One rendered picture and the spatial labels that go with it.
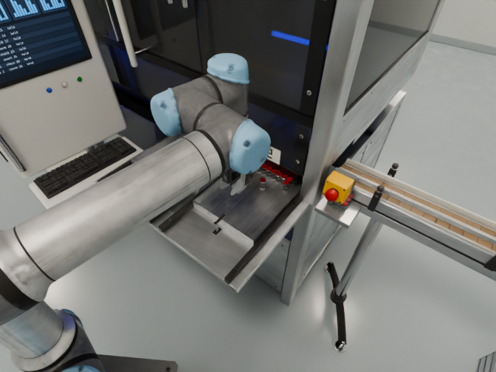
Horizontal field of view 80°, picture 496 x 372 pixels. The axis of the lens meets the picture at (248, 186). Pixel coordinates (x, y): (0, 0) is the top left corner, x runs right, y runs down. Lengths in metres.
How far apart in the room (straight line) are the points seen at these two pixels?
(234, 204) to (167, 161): 0.67
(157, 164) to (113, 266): 1.72
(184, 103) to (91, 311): 1.63
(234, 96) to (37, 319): 0.53
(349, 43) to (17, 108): 1.15
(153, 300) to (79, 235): 1.54
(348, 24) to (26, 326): 0.83
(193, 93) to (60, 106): 0.98
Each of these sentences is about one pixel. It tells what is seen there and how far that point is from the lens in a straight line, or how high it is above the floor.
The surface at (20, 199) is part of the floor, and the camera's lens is 2.80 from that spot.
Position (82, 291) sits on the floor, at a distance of 2.08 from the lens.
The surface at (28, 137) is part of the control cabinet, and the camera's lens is 1.46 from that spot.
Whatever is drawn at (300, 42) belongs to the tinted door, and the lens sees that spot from 0.82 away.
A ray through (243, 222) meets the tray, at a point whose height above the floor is 0.88.
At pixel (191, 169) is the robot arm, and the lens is 0.40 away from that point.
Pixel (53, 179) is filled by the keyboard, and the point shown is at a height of 0.83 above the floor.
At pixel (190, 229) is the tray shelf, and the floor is 0.88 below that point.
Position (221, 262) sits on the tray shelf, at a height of 0.88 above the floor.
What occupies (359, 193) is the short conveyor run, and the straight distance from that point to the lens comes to 1.08.
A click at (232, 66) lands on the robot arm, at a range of 0.56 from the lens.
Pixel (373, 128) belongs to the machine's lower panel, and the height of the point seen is 0.88.
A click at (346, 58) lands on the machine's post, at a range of 0.76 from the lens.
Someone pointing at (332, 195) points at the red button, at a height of 1.01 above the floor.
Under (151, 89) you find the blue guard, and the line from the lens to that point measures 1.38.
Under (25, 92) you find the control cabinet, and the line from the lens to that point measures 1.39.
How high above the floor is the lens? 1.68
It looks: 46 degrees down
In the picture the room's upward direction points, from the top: straight up
